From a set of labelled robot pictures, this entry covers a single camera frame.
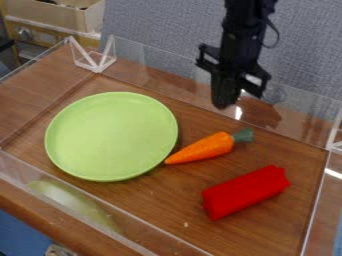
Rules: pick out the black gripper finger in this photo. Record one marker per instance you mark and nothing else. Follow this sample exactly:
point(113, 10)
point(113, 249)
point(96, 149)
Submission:
point(224, 90)
point(253, 85)

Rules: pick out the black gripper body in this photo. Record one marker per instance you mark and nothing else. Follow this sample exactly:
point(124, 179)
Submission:
point(233, 58)

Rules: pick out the orange toy carrot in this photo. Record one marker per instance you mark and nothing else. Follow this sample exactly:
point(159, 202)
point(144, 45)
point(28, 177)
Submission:
point(212, 146)

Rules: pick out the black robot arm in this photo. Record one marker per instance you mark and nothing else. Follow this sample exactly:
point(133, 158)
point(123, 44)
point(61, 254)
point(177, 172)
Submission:
point(247, 19)

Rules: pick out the green plate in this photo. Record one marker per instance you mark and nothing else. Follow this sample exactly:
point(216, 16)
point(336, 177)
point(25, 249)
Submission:
point(111, 136)

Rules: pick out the red plastic block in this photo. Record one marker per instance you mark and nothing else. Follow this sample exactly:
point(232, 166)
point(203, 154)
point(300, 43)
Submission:
point(243, 191)

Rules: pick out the beige wooden drawer cabinet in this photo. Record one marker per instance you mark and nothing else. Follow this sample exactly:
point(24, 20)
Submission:
point(42, 22)

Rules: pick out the clear acrylic tray enclosure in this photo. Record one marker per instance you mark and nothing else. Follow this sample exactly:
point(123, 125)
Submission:
point(151, 216)

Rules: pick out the clear acrylic corner bracket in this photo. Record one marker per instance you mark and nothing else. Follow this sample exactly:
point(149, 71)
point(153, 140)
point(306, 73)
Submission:
point(89, 59)

